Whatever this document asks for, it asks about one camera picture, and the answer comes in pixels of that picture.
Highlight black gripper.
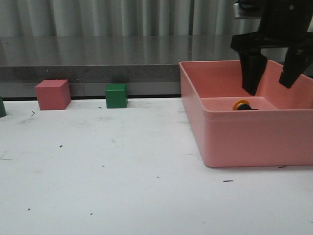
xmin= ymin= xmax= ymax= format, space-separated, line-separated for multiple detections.
xmin=230 ymin=0 xmax=313 ymax=95

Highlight yellow push button switch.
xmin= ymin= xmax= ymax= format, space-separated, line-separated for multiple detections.
xmin=232 ymin=99 xmax=258 ymax=111

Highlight pink plastic bin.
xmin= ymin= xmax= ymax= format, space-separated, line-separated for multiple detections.
xmin=179 ymin=60 xmax=313 ymax=167

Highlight grey stone counter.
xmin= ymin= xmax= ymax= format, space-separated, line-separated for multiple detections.
xmin=0 ymin=35 xmax=238 ymax=100

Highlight green cube right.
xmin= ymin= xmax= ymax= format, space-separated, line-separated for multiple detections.
xmin=105 ymin=83 xmax=128 ymax=109

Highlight green cube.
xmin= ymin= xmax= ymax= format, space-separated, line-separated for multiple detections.
xmin=0 ymin=96 xmax=7 ymax=118
xmin=105 ymin=83 xmax=128 ymax=109

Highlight pink cube at back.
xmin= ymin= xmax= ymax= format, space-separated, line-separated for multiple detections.
xmin=35 ymin=79 xmax=71 ymax=110

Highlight grey white curtain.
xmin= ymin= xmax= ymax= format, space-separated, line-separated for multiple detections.
xmin=0 ymin=0 xmax=259 ymax=37

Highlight green cube left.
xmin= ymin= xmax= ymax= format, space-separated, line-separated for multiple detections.
xmin=0 ymin=96 xmax=7 ymax=118

